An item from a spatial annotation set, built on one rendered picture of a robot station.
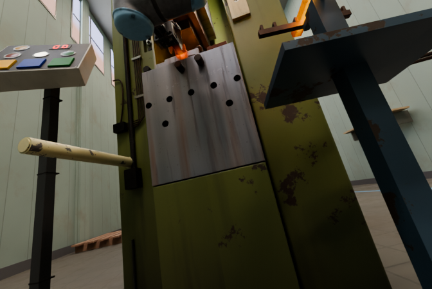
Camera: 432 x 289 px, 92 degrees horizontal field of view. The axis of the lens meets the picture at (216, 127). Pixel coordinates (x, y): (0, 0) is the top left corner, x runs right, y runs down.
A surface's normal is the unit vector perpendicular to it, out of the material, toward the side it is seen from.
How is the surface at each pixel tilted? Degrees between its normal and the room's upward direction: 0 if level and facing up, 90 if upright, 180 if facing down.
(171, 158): 90
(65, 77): 150
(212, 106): 90
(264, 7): 90
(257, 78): 90
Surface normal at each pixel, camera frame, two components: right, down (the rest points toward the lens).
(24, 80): 0.25, 0.63
